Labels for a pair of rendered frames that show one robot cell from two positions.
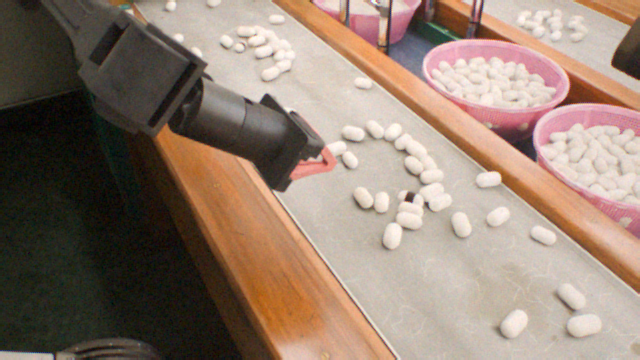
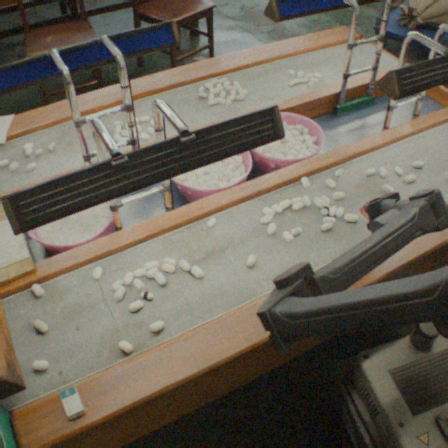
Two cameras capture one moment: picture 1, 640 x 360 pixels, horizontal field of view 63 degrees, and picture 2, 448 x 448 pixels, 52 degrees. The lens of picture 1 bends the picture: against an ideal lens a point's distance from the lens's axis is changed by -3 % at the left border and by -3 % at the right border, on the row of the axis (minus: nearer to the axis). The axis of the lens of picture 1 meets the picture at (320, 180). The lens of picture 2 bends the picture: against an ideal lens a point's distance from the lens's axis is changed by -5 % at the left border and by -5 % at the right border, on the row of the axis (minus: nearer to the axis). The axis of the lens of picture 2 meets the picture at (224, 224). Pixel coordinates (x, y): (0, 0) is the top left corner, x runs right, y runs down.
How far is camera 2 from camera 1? 125 cm
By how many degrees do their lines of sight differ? 62
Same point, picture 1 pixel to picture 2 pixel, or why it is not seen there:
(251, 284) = (398, 261)
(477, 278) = (365, 196)
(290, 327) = (414, 247)
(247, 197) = not seen: hidden behind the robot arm
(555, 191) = (316, 161)
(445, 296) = not seen: hidden behind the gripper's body
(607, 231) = (338, 153)
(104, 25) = (428, 210)
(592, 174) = (293, 149)
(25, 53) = not seen: outside the picture
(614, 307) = (369, 164)
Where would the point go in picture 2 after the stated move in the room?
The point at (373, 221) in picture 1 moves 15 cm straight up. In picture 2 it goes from (339, 226) to (348, 185)
